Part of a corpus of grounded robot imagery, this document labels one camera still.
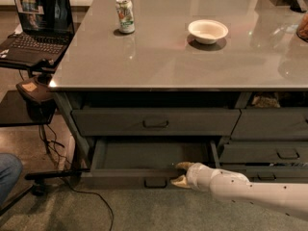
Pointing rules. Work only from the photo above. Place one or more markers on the brown item under tabletop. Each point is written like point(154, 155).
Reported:
point(265, 100)

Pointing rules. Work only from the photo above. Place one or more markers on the black laptop stand table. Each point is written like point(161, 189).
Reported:
point(31, 104)

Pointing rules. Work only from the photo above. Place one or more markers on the brown object right edge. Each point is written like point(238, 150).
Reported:
point(302, 29)

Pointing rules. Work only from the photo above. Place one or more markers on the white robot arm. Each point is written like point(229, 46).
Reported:
point(290, 199)

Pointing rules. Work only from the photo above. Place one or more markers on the black open laptop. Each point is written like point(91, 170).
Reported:
point(47, 30)

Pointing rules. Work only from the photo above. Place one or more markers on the white paper bowl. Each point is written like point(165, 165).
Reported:
point(207, 31)

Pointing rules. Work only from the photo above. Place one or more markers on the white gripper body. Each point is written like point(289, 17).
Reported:
point(196, 176)

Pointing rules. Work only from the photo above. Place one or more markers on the green white soda can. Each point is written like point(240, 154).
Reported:
point(124, 9)

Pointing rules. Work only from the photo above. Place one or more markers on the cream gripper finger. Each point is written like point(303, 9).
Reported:
point(184, 165)
point(180, 182)

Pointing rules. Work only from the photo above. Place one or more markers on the person's leg in jeans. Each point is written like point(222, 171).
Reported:
point(10, 170)

